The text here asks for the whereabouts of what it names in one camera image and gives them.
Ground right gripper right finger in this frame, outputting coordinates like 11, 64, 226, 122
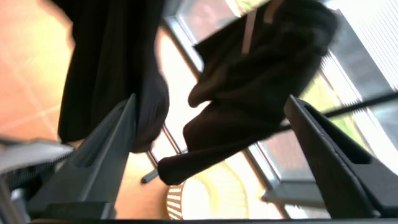
283, 94, 398, 219

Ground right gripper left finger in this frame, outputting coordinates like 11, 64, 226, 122
26, 92, 138, 219

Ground black short-sleeved shirt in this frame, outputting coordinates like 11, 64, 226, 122
51, 0, 171, 154

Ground black trousers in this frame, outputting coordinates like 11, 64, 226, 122
157, 0, 340, 187

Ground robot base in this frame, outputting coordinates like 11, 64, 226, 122
0, 136, 75, 224

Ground black clothes rack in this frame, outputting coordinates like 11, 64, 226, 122
141, 91, 398, 185

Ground white laundry basket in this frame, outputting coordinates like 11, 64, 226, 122
165, 160, 251, 221

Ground pink clothes hanger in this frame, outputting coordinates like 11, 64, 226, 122
241, 0, 284, 56

